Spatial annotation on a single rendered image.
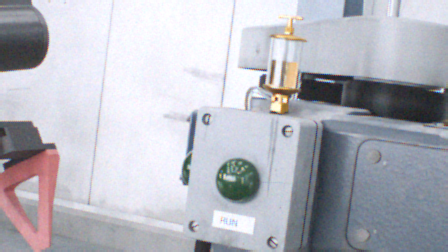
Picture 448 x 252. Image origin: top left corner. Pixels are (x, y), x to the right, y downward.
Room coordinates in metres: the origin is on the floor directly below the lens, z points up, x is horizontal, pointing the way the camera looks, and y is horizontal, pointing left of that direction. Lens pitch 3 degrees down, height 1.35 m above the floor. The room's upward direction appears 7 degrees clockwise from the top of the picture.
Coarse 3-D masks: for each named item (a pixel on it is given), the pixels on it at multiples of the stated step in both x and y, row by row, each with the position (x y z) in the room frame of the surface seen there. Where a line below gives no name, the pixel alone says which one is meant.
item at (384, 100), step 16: (352, 96) 0.74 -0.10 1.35; (368, 96) 0.73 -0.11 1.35; (384, 96) 0.72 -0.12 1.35; (400, 96) 0.72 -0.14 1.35; (416, 96) 0.72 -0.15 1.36; (432, 96) 0.73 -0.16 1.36; (384, 112) 0.72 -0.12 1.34; (400, 112) 0.72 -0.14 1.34; (416, 112) 0.72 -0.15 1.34; (432, 112) 0.73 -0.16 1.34
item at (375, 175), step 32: (352, 128) 0.62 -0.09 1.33; (384, 128) 0.61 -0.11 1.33; (416, 128) 0.61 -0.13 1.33; (320, 160) 0.63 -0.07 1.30; (352, 160) 0.62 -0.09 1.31; (384, 160) 0.61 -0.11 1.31; (416, 160) 0.60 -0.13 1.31; (320, 192) 0.63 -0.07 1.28; (352, 192) 0.62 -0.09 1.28; (384, 192) 0.61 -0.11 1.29; (416, 192) 0.60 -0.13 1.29; (320, 224) 0.63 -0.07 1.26; (352, 224) 0.61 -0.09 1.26; (384, 224) 0.60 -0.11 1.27; (416, 224) 0.60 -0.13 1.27
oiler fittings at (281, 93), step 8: (280, 16) 0.68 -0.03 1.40; (288, 16) 0.68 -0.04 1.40; (296, 16) 0.68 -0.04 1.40; (288, 24) 0.68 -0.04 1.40; (288, 32) 0.68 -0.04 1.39; (304, 40) 0.67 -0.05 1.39; (272, 88) 0.67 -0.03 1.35; (280, 88) 0.66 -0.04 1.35; (288, 88) 0.66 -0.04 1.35; (272, 96) 0.68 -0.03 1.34; (280, 96) 0.67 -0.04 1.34; (288, 96) 0.68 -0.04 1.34; (272, 104) 0.67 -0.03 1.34; (280, 104) 0.67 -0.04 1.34; (280, 112) 0.67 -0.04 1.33; (288, 112) 0.68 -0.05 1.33
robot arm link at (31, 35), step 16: (0, 0) 0.75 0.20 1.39; (16, 0) 0.77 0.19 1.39; (0, 16) 0.74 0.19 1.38; (16, 16) 0.75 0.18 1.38; (32, 16) 0.76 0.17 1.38; (0, 32) 0.73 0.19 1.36; (16, 32) 0.74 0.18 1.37; (32, 32) 0.76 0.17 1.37; (48, 32) 0.77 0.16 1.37; (0, 48) 0.73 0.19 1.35; (16, 48) 0.74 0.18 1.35; (32, 48) 0.76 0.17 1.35; (48, 48) 0.77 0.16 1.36; (0, 64) 0.74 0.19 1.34; (16, 64) 0.76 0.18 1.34; (32, 64) 0.77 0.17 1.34
